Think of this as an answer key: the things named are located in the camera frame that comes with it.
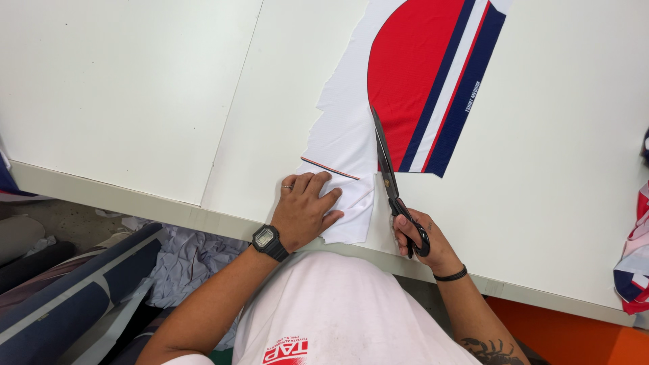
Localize black digital wristwatch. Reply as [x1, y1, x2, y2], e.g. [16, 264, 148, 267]
[251, 224, 291, 263]

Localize black wristband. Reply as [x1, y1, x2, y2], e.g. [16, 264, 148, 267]
[432, 264, 468, 283]

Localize white t-shirt with red print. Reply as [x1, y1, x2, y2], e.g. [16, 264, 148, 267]
[161, 250, 483, 365]

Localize person's left hand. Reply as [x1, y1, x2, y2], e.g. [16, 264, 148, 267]
[271, 171, 345, 253]

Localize navy and white fabric rolls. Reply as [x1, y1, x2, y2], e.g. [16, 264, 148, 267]
[0, 222, 170, 365]

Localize heap of red navy fabric pieces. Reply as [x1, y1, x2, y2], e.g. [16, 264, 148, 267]
[612, 179, 649, 316]

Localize person's right hand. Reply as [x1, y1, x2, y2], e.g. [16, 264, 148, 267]
[393, 207, 463, 277]

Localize heap of white fabric scraps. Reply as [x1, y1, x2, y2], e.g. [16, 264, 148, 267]
[95, 209, 250, 351]

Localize navy striped fabric piece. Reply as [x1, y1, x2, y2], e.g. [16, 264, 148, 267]
[0, 147, 54, 202]

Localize white red navy printed fabric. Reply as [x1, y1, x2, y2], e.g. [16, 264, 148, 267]
[296, 0, 516, 245]

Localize black tailor scissors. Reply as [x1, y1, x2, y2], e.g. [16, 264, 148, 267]
[370, 105, 431, 259]

